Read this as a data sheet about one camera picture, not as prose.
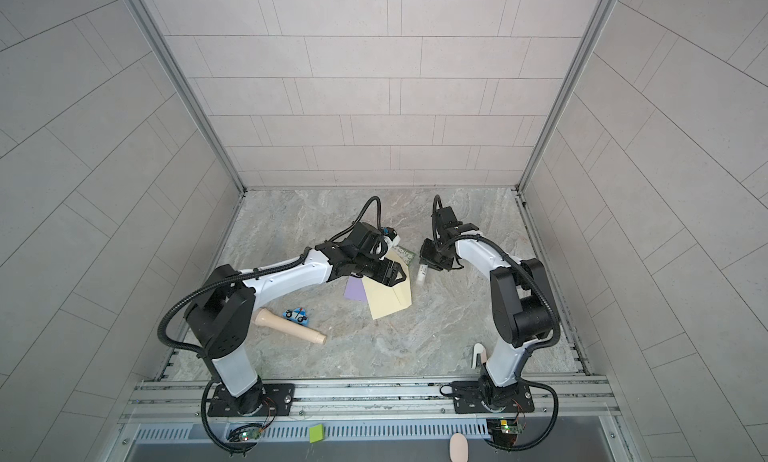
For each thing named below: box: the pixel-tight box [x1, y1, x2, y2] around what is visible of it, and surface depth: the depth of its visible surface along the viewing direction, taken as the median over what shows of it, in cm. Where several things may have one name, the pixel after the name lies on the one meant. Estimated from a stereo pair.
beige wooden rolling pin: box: [255, 308, 327, 345], surface depth 82 cm
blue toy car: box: [282, 307, 310, 326], surface depth 84 cm
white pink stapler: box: [472, 342, 487, 369], surface depth 78 cm
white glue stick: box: [416, 264, 428, 285], surface depth 88 cm
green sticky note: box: [308, 424, 325, 444], surface depth 67 cm
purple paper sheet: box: [344, 276, 368, 302], surface depth 91 cm
